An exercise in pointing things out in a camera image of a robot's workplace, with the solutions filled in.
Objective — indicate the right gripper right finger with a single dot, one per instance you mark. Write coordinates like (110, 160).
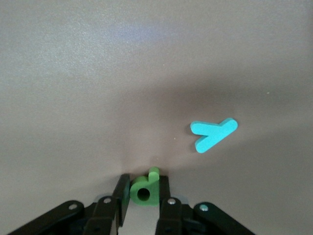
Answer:
(176, 218)

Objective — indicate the brown table cover mat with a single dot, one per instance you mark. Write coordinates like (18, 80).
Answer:
(97, 73)

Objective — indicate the green foam letter p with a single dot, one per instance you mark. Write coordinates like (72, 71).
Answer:
(152, 193)

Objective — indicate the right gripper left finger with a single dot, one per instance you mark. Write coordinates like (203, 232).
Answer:
(105, 215)

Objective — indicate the teal foam letter y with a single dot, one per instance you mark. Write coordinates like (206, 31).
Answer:
(212, 134)

